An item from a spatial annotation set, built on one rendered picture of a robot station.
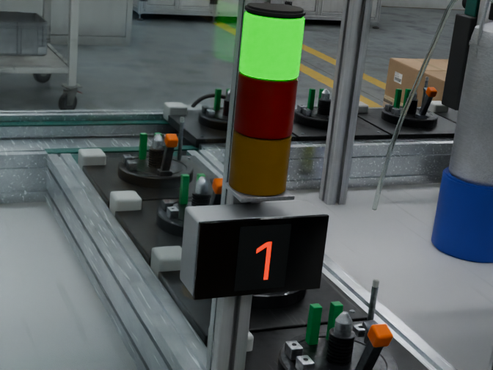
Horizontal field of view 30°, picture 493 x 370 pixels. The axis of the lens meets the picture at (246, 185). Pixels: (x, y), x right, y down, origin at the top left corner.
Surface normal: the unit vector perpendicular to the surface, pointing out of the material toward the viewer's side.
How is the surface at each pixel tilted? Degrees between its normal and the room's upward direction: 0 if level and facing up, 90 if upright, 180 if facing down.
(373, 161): 90
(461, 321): 0
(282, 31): 90
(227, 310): 90
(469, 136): 90
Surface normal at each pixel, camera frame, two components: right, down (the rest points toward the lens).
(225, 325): 0.37, 0.33
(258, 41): -0.47, 0.24
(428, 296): 0.09, -0.94
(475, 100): -0.80, 0.12
